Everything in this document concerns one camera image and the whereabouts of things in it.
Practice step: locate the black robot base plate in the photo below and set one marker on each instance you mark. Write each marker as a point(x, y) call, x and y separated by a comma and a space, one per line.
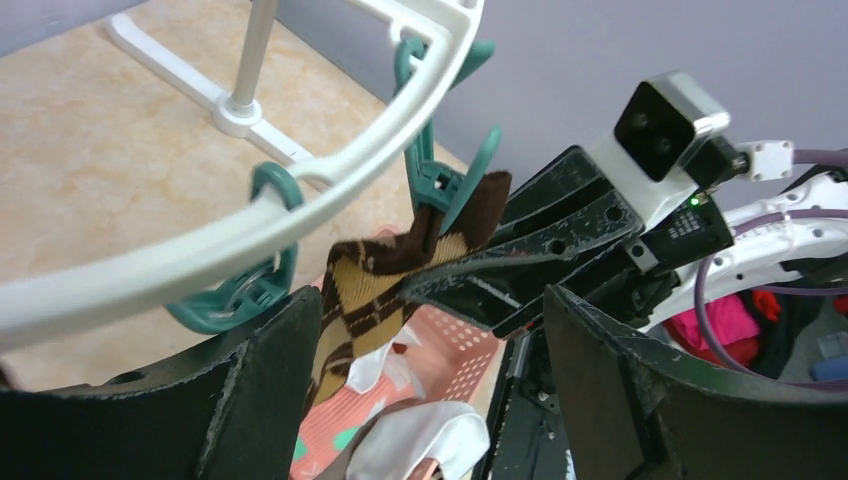
point(527, 437)

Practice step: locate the white drying rack stand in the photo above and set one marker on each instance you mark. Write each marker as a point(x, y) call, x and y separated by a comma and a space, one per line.
point(236, 113)

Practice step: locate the pink dotted sock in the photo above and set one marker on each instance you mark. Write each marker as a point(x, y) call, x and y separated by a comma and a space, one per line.
point(331, 426)

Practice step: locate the brown argyle sock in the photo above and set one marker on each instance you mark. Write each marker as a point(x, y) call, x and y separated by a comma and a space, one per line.
point(362, 306)

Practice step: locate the teal clothes clip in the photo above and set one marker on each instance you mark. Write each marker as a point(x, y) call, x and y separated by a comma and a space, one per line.
point(242, 297)
point(431, 182)

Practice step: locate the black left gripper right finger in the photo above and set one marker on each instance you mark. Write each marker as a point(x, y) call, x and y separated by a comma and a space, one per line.
point(635, 408)

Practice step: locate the white oval clip hanger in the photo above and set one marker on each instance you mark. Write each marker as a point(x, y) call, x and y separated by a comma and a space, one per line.
point(89, 296)

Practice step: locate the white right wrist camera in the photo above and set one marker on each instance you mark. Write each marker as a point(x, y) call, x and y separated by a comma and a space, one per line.
point(669, 143)

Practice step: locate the white black striped sock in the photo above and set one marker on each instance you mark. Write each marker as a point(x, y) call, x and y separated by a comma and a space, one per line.
point(366, 371)
point(451, 433)

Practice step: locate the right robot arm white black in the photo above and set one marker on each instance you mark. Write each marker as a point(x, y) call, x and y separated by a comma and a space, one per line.
point(800, 233)

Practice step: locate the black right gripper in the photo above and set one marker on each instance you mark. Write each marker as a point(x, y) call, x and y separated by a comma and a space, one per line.
point(569, 226)

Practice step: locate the white black striped sock front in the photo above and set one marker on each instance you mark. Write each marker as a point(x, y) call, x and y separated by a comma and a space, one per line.
point(366, 371)

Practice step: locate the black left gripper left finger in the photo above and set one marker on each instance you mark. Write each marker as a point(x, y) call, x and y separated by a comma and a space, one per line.
point(227, 408)

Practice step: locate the magenta red cloth pile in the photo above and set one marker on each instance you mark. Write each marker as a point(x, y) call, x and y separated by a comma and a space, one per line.
point(739, 322)

